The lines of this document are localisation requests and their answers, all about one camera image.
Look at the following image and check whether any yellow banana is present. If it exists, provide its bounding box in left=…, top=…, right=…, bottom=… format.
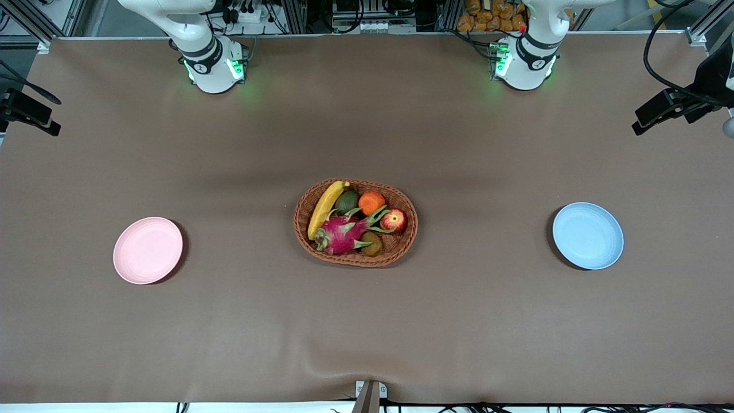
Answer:
left=307, top=180, right=350, bottom=241

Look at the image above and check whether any red yellow apple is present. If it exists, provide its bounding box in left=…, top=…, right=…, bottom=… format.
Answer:
left=381, top=208, right=408, bottom=233

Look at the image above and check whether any light blue round plate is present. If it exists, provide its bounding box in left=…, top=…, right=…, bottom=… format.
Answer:
left=552, top=202, right=624, bottom=270

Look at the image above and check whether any pink round plate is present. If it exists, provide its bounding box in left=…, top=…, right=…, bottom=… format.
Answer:
left=113, top=217, right=184, bottom=285

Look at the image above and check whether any orange yellow snack pile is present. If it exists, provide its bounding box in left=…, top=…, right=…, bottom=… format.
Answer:
left=457, top=0, right=527, bottom=33

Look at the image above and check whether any white power strip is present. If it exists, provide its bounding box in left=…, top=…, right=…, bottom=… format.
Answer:
left=227, top=5, right=277, bottom=25

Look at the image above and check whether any brown wicker basket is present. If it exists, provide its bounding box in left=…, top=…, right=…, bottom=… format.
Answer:
left=294, top=178, right=419, bottom=268

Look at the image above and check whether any orange fruit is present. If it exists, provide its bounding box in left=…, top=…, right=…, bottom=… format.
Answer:
left=358, top=191, right=386, bottom=216

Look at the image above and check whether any black electronics rack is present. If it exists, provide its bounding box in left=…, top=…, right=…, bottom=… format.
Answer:
left=331, top=0, right=417, bottom=34

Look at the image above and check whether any green avocado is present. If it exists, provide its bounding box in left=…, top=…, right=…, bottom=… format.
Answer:
left=334, top=190, right=361, bottom=216

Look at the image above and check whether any pink dragon fruit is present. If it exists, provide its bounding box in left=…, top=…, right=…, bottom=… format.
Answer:
left=313, top=205, right=397, bottom=255

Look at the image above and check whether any brown kiwi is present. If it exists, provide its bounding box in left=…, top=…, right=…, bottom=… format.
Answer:
left=360, top=231, right=384, bottom=257

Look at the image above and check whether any brown table cloth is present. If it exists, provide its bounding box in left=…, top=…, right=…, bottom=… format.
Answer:
left=0, top=32, right=734, bottom=405

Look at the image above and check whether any aluminium frame profile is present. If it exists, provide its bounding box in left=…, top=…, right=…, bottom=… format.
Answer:
left=0, top=0, right=87, bottom=46
left=685, top=0, right=734, bottom=46

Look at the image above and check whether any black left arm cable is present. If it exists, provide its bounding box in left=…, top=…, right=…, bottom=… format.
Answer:
left=643, top=0, right=734, bottom=108

